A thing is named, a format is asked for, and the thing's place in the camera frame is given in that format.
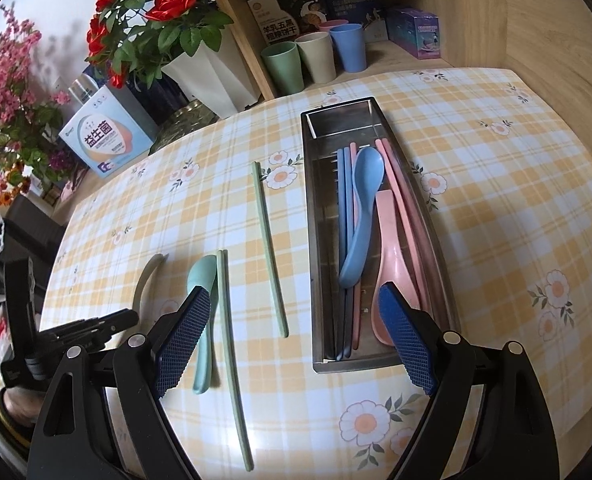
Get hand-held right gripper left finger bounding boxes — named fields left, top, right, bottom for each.
left=28, top=285, right=212, bottom=480

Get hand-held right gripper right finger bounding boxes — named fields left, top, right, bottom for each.
left=378, top=282, right=559, bottom=480

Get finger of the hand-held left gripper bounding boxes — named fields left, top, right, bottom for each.
left=40, top=309, right=140, bottom=357

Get green spoon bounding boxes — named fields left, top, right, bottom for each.
left=185, top=255, right=220, bottom=395

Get green chopstick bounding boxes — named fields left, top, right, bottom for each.
left=217, top=249, right=254, bottom=472
left=251, top=161, right=290, bottom=338

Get pink chopstick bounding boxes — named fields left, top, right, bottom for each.
left=374, top=137, right=434, bottom=311
left=350, top=142, right=364, bottom=351

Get beige spoon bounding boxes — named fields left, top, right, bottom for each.
left=118, top=254, right=167, bottom=348

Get pink spoon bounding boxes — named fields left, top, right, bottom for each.
left=371, top=190, right=422, bottom=348

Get blue spoon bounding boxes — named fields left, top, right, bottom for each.
left=338, top=147, right=388, bottom=289

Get stainless steel utensil tray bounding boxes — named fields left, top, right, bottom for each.
left=300, top=96, right=459, bottom=375

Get orange flowers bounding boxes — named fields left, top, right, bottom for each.
left=0, top=165, right=32, bottom=206

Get white and blue carton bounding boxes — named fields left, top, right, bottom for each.
left=58, top=85, right=159, bottom=180

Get green patterned glass jar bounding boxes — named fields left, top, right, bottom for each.
left=151, top=99, right=222, bottom=153

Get metal thermos bottle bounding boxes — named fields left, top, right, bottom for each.
left=67, top=74, right=102, bottom=108

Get dark blue container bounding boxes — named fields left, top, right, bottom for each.
left=126, top=72, right=189, bottom=126

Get pink blossom branches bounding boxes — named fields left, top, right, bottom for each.
left=0, top=2, right=72, bottom=201

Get white vase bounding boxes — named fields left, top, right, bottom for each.
left=161, top=37, right=261, bottom=120

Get green cup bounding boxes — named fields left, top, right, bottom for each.
left=261, top=41, right=306, bottom=95

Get beige cup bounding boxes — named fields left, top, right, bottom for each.
left=295, top=31, right=338, bottom=85

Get blue cup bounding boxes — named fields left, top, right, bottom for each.
left=328, top=23, right=368, bottom=73

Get purple box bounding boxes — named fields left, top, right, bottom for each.
left=387, top=6, right=444, bottom=60

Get white snack box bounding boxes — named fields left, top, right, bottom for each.
left=247, top=0, right=297, bottom=51

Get wooden shelf cabinet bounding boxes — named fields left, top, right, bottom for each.
left=196, top=0, right=592, bottom=311

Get red rose plant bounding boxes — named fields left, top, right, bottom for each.
left=85, top=0, right=234, bottom=90

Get dark blue box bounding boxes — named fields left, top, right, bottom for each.
left=323, top=0, right=389, bottom=43

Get dark picture box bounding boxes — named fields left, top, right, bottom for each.
left=275, top=0, right=329, bottom=36

